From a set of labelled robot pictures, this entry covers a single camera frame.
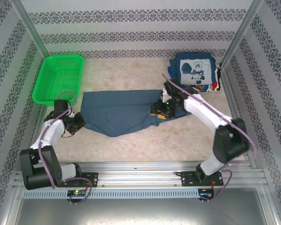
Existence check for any plain blue t-shirt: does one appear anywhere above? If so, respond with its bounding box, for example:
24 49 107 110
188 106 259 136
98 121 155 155
80 89 192 139

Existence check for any folded royal blue t-shirt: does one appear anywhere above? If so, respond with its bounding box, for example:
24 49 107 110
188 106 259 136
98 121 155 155
167 66 178 80

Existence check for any folded navy cartoon print t-shirt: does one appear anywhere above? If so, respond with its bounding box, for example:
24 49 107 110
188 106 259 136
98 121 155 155
170 52 217 86

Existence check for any green plastic basket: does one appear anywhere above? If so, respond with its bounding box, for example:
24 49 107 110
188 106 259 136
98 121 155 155
32 54 85 106

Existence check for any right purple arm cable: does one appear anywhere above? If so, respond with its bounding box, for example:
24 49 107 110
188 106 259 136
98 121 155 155
162 74 257 203

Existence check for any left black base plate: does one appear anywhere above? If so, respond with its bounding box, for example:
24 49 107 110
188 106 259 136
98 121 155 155
56 172 99 188

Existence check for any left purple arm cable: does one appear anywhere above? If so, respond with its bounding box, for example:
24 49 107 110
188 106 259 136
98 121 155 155
38 90 92 205

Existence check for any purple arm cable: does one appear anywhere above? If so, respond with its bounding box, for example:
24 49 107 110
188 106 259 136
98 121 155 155
162 74 257 203
38 90 92 205

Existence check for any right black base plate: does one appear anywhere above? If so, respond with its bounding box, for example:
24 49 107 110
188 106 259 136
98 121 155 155
180 172 224 188

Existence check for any left small circuit board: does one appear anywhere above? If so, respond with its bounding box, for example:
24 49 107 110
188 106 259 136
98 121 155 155
67 190 87 197

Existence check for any aluminium corner post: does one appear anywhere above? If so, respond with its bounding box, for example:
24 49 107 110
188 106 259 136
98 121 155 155
10 0 50 58
221 0 264 68

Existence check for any slotted grey cable duct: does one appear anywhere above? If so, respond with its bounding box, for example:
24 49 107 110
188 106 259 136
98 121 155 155
22 189 200 199

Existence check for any grey metal front panel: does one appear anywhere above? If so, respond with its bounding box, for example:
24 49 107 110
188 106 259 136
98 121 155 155
13 187 281 225

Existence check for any folded colourful print t-shirt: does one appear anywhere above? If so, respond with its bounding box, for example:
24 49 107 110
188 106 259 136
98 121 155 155
185 83 222 93

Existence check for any aluminium front rail frame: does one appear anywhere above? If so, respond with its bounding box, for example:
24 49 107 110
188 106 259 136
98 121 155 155
13 160 267 188

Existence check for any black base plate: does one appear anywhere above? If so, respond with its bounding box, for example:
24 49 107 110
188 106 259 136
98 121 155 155
180 172 224 188
56 172 99 188

